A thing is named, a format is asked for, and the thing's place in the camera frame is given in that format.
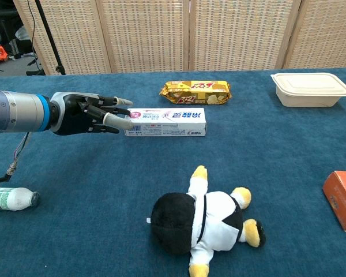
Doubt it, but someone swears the penguin plush toy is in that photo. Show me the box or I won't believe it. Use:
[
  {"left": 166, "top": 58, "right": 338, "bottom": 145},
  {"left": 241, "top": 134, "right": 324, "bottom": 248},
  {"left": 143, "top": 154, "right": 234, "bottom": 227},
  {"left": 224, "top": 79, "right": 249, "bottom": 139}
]
[{"left": 146, "top": 164, "right": 266, "bottom": 277}]

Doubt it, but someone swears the blue felt table cover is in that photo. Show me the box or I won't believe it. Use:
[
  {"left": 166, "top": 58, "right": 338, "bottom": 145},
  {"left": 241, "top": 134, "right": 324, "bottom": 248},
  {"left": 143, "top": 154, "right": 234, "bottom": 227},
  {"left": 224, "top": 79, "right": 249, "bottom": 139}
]
[{"left": 0, "top": 68, "right": 346, "bottom": 277}]

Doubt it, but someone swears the orange cardboard box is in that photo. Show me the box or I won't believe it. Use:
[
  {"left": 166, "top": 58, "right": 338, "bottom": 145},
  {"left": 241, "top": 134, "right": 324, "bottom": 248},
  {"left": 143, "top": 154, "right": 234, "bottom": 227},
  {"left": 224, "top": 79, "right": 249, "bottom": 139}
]
[{"left": 322, "top": 170, "right": 346, "bottom": 234}]

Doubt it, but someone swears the black office chair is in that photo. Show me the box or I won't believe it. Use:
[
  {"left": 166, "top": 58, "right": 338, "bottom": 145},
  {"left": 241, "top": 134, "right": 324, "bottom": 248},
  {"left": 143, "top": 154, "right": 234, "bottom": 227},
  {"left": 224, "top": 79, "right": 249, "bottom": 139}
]
[{"left": 0, "top": 8, "right": 22, "bottom": 58}]

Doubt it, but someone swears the white plastic bottle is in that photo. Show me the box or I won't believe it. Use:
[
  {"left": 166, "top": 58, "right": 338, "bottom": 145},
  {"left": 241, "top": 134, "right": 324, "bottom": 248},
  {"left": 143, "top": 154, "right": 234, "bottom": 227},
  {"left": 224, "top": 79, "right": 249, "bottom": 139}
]
[{"left": 0, "top": 186, "right": 42, "bottom": 213}]

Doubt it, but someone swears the black tripod stand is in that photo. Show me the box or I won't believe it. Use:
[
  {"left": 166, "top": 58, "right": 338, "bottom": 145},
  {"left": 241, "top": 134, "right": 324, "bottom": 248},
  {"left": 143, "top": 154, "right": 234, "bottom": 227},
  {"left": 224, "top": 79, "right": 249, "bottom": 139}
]
[{"left": 25, "top": 0, "right": 67, "bottom": 76}]

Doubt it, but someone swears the woven rattan folding screen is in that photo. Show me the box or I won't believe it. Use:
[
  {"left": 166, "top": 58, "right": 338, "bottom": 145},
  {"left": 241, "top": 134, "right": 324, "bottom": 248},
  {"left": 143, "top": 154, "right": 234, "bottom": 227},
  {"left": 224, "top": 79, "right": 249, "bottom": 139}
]
[{"left": 13, "top": 0, "right": 346, "bottom": 76}]

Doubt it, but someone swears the golden biscuit packet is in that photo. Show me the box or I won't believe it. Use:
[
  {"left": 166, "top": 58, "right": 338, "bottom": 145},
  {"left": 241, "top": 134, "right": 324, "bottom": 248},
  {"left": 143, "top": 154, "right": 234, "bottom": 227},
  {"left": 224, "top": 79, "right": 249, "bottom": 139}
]
[{"left": 159, "top": 80, "right": 232, "bottom": 105}]

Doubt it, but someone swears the white toothpaste box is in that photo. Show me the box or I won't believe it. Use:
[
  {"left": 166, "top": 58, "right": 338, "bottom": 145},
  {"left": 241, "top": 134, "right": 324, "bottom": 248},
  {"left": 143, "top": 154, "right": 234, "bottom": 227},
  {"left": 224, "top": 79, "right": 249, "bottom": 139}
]
[{"left": 123, "top": 108, "right": 208, "bottom": 137}]

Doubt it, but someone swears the beige lidded food container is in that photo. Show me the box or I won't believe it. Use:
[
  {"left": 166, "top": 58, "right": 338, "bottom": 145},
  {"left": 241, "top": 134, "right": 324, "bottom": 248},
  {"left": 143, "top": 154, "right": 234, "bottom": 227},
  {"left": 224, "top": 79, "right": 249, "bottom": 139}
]
[{"left": 270, "top": 72, "right": 346, "bottom": 108}]

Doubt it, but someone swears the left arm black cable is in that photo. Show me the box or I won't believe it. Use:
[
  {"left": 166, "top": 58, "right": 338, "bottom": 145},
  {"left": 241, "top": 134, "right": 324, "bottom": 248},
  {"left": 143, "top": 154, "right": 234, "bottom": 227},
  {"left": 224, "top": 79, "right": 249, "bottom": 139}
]
[{"left": 0, "top": 131, "right": 32, "bottom": 185}]

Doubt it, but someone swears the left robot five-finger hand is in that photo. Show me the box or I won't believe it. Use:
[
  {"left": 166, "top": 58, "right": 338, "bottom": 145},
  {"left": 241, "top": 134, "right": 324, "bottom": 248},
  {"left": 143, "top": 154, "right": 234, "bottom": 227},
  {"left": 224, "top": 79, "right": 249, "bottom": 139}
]
[{"left": 50, "top": 91, "right": 134, "bottom": 137}]

